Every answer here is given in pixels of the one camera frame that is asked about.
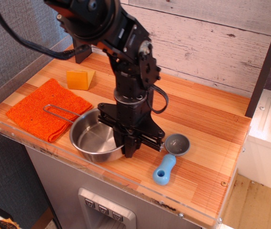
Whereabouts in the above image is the white cabinet at right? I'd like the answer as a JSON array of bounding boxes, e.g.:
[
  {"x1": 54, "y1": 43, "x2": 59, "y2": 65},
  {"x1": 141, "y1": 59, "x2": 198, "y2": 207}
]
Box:
[{"x1": 237, "y1": 90, "x2": 271, "y2": 188}]

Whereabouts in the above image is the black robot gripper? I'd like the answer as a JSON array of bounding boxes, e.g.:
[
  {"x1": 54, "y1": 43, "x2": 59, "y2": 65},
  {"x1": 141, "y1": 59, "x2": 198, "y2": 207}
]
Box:
[{"x1": 98, "y1": 97, "x2": 165, "y2": 158}]

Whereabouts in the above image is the stainless steel pot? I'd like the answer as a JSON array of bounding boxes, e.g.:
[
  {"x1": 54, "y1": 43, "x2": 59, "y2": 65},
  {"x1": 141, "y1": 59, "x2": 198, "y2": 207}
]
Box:
[{"x1": 43, "y1": 104, "x2": 124, "y2": 163}]

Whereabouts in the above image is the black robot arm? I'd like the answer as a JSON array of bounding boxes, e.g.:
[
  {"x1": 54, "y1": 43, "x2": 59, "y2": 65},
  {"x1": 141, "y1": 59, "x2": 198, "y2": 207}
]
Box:
[{"x1": 46, "y1": 0, "x2": 165, "y2": 157}]

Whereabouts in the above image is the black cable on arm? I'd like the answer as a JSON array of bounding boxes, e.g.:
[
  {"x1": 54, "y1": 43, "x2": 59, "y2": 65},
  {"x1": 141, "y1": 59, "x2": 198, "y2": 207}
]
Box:
[{"x1": 0, "y1": 0, "x2": 92, "y2": 60}]

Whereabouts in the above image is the dark right frame post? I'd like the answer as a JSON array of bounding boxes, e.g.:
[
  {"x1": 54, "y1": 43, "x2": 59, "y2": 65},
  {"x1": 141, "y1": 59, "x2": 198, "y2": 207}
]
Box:
[{"x1": 245, "y1": 42, "x2": 271, "y2": 118}]

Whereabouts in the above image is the blue handled grey scoop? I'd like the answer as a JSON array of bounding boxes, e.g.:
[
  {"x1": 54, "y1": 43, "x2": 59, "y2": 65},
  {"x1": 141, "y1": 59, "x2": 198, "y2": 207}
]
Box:
[{"x1": 152, "y1": 134, "x2": 191, "y2": 186}]

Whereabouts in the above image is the clear acrylic table guard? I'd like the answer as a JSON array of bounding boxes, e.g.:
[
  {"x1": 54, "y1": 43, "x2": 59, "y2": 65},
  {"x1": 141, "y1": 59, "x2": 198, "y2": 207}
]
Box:
[{"x1": 0, "y1": 35, "x2": 256, "y2": 228}]

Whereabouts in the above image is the orange knitted cloth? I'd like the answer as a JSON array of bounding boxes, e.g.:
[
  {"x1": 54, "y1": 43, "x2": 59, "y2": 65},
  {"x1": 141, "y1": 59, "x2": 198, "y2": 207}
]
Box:
[{"x1": 6, "y1": 79, "x2": 93, "y2": 142}]

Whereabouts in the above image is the silver dispenser panel with buttons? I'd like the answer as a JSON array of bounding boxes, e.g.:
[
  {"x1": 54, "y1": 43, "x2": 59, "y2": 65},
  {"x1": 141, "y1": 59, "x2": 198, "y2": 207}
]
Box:
[{"x1": 78, "y1": 187, "x2": 137, "y2": 229}]

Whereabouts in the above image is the yellow cheese wedge block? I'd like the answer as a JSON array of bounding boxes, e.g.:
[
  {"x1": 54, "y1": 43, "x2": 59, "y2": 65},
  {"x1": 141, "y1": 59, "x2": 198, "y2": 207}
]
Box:
[{"x1": 66, "y1": 70, "x2": 95, "y2": 90}]

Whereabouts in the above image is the grey toy fridge cabinet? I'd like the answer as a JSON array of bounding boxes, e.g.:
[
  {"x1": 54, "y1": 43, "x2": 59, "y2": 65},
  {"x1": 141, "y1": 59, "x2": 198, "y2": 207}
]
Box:
[{"x1": 26, "y1": 147, "x2": 199, "y2": 229}]

